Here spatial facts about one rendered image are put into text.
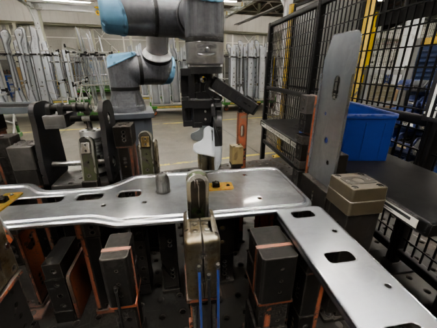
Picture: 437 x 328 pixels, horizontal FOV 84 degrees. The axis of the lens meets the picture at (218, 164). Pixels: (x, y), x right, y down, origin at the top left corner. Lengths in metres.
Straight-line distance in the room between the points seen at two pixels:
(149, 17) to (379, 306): 0.60
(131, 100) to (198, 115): 0.61
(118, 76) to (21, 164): 0.48
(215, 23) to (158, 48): 0.57
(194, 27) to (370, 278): 0.49
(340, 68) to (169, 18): 0.37
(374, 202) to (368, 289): 0.21
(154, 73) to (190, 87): 0.59
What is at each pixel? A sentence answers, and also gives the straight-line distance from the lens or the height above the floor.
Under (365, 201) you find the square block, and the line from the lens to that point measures 0.55.
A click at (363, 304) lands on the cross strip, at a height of 1.00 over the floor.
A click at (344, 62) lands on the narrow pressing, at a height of 1.28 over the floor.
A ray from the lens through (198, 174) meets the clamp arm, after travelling 0.38.
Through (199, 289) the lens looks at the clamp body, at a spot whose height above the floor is 0.96.
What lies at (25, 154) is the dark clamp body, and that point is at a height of 1.06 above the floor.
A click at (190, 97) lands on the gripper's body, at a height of 1.22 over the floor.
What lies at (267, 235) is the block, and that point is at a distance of 0.49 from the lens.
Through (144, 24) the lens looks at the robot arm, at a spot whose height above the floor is 1.35.
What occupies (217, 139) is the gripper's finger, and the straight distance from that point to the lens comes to 0.50.
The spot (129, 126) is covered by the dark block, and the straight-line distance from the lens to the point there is 0.74.
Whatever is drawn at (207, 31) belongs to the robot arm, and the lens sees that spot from 0.50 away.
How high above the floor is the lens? 1.27
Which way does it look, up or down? 21 degrees down
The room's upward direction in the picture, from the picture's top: straight up
